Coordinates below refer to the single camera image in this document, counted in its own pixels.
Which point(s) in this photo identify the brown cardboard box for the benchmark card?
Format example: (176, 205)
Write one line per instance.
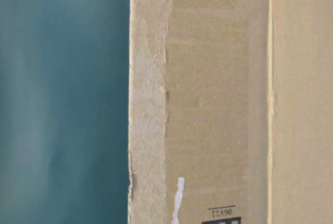
(230, 111)

